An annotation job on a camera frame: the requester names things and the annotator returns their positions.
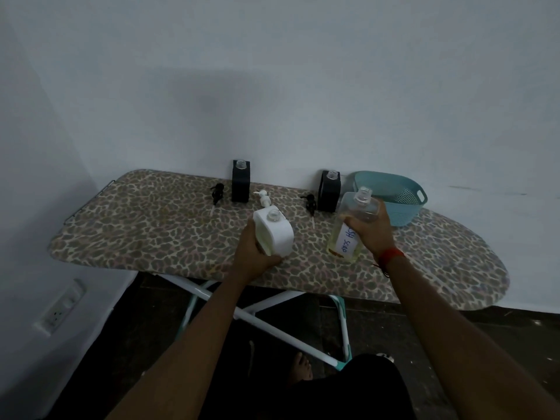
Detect person's right hand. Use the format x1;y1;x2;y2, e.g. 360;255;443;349
346;200;397;265

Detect person's left hand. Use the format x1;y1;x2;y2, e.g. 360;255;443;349
230;218;285;286

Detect clear labelled soap refill bottle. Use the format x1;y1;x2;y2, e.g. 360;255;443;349
327;186;380;264

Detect white square dispenser bottle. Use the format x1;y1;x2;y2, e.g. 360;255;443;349
253;206;295;258

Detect person's left forearm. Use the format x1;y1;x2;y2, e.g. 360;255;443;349
105;272;263;420

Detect person's right forearm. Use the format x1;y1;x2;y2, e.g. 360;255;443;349
373;250;560;420

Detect black square dispenser bottle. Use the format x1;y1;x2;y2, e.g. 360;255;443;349
318;170;341;213
231;160;251;203

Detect red wrist thread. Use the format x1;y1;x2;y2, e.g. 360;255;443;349
377;248;407;278

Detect teal plastic basket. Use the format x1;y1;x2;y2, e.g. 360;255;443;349
348;171;428;227

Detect black pump head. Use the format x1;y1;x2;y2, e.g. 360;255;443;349
300;193;317;229
210;183;225;217

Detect white ironing board legs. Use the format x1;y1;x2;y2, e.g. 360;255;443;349
155;273;353;370

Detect person's bare foot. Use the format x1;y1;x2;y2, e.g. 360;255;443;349
289;352;314;384

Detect leopard print ironing board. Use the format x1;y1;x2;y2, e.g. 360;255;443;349
49;169;510;312

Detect person's black shorts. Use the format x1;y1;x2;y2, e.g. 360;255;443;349
262;354;417;420

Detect white wall socket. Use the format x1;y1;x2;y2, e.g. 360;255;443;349
34;280;86;336

